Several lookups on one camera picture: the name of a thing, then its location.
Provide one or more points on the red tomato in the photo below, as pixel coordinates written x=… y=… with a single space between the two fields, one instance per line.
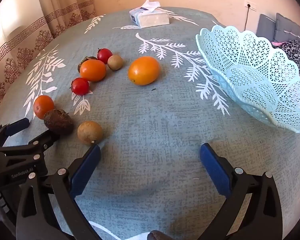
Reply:
x=79 y=86
x=104 y=55

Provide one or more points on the small round tangerine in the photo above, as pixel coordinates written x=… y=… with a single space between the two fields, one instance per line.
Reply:
x=42 y=105

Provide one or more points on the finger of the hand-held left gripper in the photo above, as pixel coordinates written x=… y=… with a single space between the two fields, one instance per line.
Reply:
x=17 y=126
x=43 y=141

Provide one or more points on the dark brown round fruit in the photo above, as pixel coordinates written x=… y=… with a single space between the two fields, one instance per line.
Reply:
x=82 y=62
x=58 y=122

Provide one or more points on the patterned beige curtain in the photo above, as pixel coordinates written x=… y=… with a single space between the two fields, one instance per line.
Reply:
x=40 y=30

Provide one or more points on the medium oval orange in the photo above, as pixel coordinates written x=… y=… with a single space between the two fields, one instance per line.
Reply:
x=93 y=70

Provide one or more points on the large orange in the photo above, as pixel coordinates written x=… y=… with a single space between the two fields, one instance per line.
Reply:
x=143 y=70

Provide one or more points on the teal leaf print tablecloth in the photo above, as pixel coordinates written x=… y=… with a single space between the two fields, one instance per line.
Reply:
x=152 y=120

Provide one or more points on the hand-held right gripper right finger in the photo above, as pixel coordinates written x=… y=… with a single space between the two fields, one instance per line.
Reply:
x=215 y=171

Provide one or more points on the black and white patterned cloth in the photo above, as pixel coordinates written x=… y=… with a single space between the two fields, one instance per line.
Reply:
x=296 y=52

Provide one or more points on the small brown kiwi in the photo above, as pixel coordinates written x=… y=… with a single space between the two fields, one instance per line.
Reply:
x=115 y=62

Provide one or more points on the light blue plastic basket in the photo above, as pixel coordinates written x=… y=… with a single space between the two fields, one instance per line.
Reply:
x=252 y=80

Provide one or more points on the large brown kiwi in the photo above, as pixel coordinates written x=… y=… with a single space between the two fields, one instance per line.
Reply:
x=90 y=133

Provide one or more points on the dark brown round object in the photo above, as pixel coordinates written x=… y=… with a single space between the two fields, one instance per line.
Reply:
x=158 y=236

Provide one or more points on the tissue pack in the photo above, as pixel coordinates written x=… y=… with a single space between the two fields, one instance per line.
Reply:
x=150 y=18

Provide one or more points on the grey cushion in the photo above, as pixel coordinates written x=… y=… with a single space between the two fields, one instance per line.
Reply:
x=290 y=27
x=265 y=28

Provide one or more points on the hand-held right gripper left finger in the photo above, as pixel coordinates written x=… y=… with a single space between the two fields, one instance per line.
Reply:
x=86 y=171

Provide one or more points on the white wall socket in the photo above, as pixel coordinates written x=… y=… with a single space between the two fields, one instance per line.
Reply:
x=250 y=5

